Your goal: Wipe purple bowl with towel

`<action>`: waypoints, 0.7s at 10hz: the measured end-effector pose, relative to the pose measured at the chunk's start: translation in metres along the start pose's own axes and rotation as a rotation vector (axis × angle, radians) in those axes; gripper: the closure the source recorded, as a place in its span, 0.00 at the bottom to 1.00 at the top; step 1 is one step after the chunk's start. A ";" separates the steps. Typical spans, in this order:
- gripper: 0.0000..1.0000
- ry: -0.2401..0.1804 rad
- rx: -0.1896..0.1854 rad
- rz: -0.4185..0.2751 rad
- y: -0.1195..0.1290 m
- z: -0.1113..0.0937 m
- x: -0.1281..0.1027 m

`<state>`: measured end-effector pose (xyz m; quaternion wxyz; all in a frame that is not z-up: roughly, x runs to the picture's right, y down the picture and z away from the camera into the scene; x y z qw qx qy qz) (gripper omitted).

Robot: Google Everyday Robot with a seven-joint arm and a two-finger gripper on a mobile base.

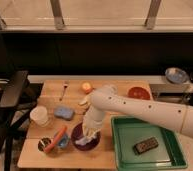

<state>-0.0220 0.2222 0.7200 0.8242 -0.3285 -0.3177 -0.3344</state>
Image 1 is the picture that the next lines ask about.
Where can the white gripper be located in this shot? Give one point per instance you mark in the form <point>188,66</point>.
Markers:
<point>92,121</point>

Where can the purple bowl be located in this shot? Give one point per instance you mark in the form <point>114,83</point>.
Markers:
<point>78,134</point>

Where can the white towel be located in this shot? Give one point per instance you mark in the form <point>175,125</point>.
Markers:
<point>85,140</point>

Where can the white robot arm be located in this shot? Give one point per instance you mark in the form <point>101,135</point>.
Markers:
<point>176,117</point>

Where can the small blue bowl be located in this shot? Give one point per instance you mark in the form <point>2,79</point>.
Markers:
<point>63,142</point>

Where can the blue sponge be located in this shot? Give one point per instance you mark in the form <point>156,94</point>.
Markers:
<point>65,113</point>

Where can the orange fruit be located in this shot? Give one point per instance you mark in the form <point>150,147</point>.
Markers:
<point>87,87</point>

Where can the orange carrot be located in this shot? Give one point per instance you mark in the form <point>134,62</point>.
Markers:
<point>56,139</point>

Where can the metal fork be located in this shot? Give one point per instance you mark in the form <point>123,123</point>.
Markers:
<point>65,86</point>

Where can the small dark metal cup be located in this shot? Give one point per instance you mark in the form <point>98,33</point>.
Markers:
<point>43,145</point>

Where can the green plastic tray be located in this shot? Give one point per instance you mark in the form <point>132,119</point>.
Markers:
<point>128,131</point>

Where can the white plastic cup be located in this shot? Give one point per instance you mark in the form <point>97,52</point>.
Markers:
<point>40,116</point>

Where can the black remote control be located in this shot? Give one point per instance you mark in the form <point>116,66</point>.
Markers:
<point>145,145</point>

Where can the red plate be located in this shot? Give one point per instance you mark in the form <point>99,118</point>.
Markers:
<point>138,93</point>

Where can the black chair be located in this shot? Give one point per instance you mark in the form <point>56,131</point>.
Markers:
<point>17,100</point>

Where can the grey blue plate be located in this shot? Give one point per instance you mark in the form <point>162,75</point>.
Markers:
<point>176,75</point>

